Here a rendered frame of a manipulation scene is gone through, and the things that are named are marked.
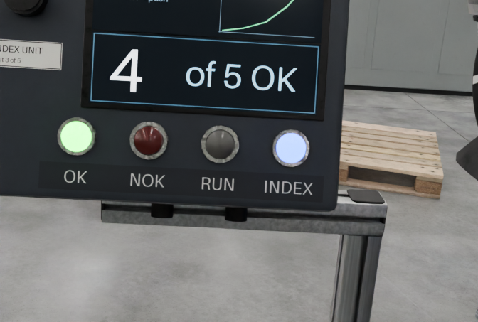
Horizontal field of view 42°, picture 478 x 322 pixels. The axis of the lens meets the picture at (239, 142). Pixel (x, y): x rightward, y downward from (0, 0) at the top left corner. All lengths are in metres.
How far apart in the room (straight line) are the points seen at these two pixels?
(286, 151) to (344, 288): 0.17
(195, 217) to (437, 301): 2.17
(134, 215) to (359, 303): 0.21
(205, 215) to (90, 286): 2.01
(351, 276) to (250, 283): 2.00
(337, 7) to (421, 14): 6.17
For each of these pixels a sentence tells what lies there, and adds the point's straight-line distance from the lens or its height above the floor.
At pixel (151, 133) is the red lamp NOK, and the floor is 1.12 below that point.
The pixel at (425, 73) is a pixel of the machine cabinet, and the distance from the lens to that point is 6.73.
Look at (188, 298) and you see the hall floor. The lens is 2.43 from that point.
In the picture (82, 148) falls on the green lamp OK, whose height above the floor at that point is 1.11.
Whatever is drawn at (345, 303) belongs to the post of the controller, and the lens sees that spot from 0.57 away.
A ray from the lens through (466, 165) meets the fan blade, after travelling 1.05.
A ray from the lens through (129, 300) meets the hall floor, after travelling 2.42.
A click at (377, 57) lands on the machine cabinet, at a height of 0.35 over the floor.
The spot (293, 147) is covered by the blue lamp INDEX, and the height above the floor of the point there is 1.12.
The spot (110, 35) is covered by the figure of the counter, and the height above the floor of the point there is 1.19.
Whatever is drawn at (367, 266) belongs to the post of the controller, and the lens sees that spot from 0.56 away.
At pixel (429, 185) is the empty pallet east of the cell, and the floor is 0.07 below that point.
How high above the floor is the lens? 1.24
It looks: 17 degrees down
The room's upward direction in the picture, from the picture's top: 4 degrees clockwise
